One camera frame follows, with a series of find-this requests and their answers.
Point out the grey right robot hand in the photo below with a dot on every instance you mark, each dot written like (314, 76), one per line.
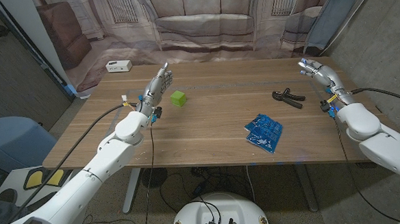
(326, 76)

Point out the white and yellow board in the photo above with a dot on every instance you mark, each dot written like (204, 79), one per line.
(39, 178)

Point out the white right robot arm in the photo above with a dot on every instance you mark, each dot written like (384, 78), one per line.
(376, 137)

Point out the printed living room backdrop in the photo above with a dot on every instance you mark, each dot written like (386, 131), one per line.
(202, 22)

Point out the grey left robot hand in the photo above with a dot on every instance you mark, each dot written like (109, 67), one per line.
(156, 88)

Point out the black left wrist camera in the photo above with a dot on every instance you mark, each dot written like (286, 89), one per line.
(157, 112)

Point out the blue-grey bin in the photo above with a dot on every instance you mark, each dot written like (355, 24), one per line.
(16, 142)

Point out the black grip strengthener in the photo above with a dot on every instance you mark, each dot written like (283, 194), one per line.
(290, 99)

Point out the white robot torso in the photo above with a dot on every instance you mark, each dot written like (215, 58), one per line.
(219, 210)

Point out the round black floor fan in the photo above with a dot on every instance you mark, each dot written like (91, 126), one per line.
(154, 177)

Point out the blue gel bag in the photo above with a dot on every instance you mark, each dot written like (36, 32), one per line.
(264, 132)

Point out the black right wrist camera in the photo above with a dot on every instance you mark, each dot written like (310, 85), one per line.
(326, 106)

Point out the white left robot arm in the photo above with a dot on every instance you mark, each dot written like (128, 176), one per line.
(113, 154)

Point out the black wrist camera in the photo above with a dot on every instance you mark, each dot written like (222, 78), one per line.
(326, 106)
(157, 112)

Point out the blue folding panel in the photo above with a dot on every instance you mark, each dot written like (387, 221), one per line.
(335, 15)

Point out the green cube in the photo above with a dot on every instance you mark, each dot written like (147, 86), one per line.
(178, 98)

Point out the small white box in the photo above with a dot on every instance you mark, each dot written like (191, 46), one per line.
(118, 66)

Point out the white table leg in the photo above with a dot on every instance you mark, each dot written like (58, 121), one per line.
(131, 191)
(307, 188)

